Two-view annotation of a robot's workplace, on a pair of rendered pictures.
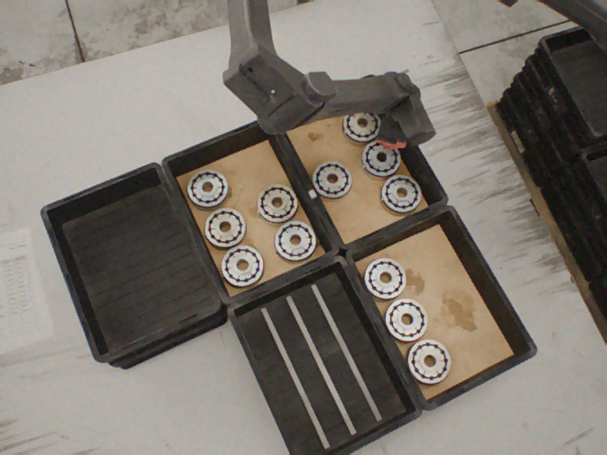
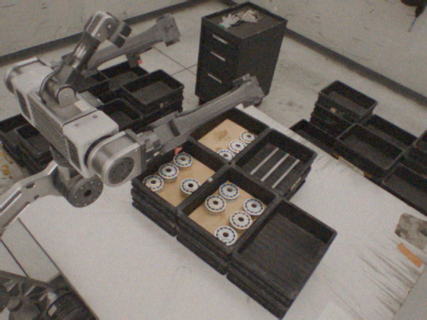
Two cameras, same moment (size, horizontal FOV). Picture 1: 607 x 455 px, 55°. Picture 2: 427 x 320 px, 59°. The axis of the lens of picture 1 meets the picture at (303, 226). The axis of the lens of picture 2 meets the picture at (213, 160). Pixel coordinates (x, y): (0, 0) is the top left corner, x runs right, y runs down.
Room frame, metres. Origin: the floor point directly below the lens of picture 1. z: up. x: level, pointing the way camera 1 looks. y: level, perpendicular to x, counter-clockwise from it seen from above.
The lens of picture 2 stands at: (1.02, 1.08, 2.25)
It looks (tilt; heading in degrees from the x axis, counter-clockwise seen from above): 45 degrees down; 245
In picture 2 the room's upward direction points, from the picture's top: 9 degrees clockwise
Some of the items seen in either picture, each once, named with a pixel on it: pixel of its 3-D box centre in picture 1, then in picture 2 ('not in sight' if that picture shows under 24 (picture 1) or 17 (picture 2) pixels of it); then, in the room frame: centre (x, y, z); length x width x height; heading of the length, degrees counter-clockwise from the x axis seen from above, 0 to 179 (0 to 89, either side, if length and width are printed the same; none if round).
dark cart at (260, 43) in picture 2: not in sight; (237, 65); (-0.35, -1.69, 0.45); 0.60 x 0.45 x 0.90; 28
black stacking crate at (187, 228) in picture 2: (249, 213); (228, 211); (0.47, 0.14, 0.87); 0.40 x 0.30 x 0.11; 34
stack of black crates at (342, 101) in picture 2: not in sight; (338, 118); (-0.99, -0.90, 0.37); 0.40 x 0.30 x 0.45; 118
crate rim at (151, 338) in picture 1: (130, 257); (286, 243); (0.30, 0.39, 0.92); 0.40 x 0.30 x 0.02; 34
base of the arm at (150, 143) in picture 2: not in sight; (143, 146); (0.87, 0.24, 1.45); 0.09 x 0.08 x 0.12; 118
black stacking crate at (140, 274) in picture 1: (135, 263); (284, 249); (0.30, 0.39, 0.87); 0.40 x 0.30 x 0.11; 34
